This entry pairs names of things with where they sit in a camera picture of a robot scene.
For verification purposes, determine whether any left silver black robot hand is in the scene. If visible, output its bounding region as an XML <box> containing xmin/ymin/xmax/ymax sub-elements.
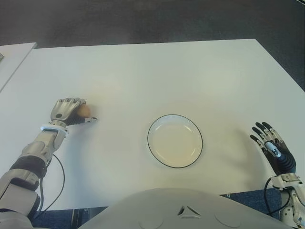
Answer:
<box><xmin>49</xmin><ymin>97</ymin><xmax>98</xmax><ymax>126</ymax></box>

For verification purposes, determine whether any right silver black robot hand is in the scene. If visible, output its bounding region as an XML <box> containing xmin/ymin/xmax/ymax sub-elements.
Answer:
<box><xmin>250</xmin><ymin>121</ymin><xmax>297</xmax><ymax>176</ymax></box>

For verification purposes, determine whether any reddish yellow apple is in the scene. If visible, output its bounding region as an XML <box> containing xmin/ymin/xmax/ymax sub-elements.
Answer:
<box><xmin>77</xmin><ymin>104</ymin><xmax>92</xmax><ymax>117</ymax></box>

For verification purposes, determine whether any white plate with black rim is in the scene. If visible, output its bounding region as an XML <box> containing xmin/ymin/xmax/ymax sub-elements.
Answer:
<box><xmin>147</xmin><ymin>114</ymin><xmax>203</xmax><ymax>169</ymax></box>

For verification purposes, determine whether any adjacent white table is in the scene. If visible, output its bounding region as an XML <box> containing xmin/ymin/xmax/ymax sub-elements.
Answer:
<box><xmin>0</xmin><ymin>42</ymin><xmax>38</xmax><ymax>93</ymax></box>

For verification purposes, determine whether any dark table leg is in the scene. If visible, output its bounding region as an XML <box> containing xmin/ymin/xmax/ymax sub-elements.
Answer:
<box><xmin>71</xmin><ymin>207</ymin><xmax>110</xmax><ymax>229</ymax></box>

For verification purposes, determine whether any grey robot torso shell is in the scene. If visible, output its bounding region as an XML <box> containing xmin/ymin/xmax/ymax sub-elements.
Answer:
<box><xmin>77</xmin><ymin>187</ymin><xmax>293</xmax><ymax>229</ymax></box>

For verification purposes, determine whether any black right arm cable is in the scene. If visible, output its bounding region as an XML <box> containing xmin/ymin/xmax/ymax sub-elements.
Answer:
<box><xmin>264</xmin><ymin>176</ymin><xmax>282</xmax><ymax>217</ymax></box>

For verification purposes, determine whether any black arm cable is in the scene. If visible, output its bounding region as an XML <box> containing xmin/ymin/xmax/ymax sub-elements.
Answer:
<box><xmin>38</xmin><ymin>154</ymin><xmax>66</xmax><ymax>212</ymax></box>
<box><xmin>264</xmin><ymin>176</ymin><xmax>282</xmax><ymax>217</ymax></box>

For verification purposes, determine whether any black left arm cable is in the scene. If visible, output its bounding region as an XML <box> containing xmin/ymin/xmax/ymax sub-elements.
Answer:
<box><xmin>38</xmin><ymin>154</ymin><xmax>66</xmax><ymax>212</ymax></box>

